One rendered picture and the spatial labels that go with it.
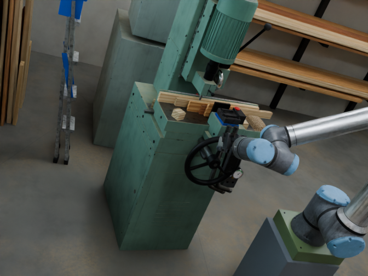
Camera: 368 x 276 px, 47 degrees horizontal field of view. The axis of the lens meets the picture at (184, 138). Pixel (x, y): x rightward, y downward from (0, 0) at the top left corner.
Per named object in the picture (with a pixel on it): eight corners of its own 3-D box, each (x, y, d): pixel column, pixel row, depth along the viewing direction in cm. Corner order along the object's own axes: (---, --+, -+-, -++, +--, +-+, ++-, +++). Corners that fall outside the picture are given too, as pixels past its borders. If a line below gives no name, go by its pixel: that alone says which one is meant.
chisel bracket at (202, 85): (199, 98, 213) (205, 82, 209) (190, 84, 223) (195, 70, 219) (212, 99, 216) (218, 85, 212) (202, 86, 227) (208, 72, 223)
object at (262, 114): (174, 105, 216) (177, 99, 214) (173, 103, 218) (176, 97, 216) (269, 119, 242) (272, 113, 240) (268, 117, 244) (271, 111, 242)
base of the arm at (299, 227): (314, 218, 224) (323, 205, 218) (332, 247, 209) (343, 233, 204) (284, 216, 216) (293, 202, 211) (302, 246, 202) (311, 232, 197)
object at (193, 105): (187, 110, 216) (190, 101, 213) (185, 109, 217) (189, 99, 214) (228, 116, 226) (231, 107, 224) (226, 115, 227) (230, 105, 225)
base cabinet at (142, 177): (118, 251, 244) (154, 153, 209) (102, 184, 287) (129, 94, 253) (188, 249, 263) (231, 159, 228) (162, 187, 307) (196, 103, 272)
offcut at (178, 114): (177, 120, 204) (179, 114, 202) (171, 115, 206) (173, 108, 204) (183, 119, 207) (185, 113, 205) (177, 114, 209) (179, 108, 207)
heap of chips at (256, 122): (254, 130, 223) (257, 124, 221) (243, 116, 233) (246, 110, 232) (268, 132, 227) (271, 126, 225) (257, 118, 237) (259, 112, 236)
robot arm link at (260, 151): (271, 168, 154) (248, 159, 150) (254, 165, 165) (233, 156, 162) (280, 144, 154) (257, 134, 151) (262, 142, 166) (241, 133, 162)
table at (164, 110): (168, 142, 196) (172, 131, 193) (151, 108, 219) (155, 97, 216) (274, 153, 222) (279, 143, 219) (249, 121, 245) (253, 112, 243)
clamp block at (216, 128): (213, 141, 205) (220, 126, 200) (204, 126, 215) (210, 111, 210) (239, 144, 211) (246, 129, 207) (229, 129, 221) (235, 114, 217)
